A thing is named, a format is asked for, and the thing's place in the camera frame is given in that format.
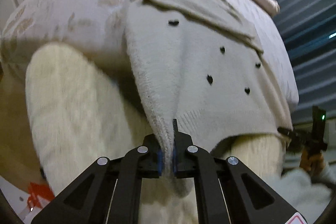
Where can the cream knit sweater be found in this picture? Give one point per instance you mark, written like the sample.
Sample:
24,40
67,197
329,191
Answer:
200,62

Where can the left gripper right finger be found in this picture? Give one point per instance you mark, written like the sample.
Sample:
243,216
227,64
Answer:
227,191

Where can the striped blue rug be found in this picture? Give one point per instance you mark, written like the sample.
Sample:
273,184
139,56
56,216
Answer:
307,28

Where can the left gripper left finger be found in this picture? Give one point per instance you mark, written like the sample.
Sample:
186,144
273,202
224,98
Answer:
108,191

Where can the person's right hand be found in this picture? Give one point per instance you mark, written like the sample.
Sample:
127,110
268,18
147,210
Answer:
312,164

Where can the white floral bedspread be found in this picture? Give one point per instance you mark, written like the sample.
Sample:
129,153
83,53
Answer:
94,27

